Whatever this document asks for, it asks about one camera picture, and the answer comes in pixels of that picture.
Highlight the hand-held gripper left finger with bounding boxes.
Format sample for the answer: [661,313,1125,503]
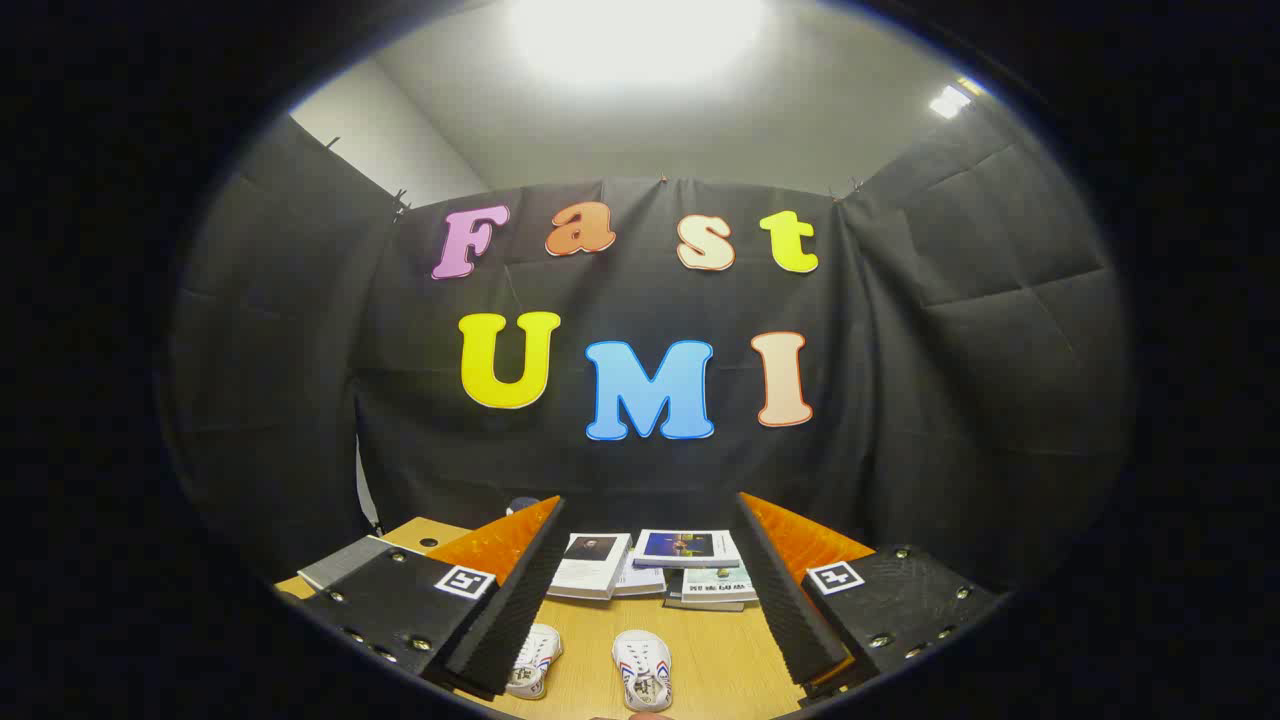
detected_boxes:
[298,495,569,701]

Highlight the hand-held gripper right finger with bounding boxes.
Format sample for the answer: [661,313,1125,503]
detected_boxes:
[736,491,1004,703]

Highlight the white shoe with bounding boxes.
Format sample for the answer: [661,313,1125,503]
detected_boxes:
[505,623,563,699]
[612,629,674,713]

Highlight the grey fabric storage box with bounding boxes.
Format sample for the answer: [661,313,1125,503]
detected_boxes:
[298,535,401,593]

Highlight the book with pale green cover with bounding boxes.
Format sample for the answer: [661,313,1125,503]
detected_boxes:
[680,565,758,604]

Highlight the white book with portrait cover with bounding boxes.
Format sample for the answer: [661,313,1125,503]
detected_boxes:
[547,532,633,601]

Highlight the dark grey book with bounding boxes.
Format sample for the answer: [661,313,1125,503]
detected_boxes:
[663,570,746,613]

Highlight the book with blue picture cover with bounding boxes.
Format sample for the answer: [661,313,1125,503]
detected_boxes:
[632,529,743,569]

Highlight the plain white book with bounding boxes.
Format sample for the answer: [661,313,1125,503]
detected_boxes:
[612,560,668,598]

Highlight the small ceiling light panel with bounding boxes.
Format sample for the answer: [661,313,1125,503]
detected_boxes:
[928,78,986,121]

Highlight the large round ceiling light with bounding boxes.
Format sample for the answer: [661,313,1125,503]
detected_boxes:
[505,0,771,96]

